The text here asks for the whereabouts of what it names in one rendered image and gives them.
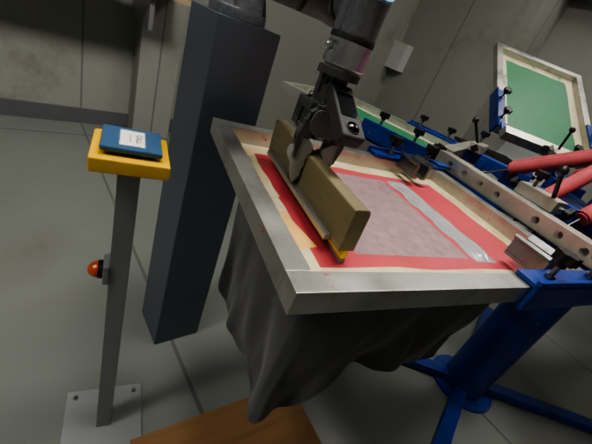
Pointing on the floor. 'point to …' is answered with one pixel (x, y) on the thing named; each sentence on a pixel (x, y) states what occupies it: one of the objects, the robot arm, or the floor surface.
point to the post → (114, 262)
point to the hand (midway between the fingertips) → (305, 179)
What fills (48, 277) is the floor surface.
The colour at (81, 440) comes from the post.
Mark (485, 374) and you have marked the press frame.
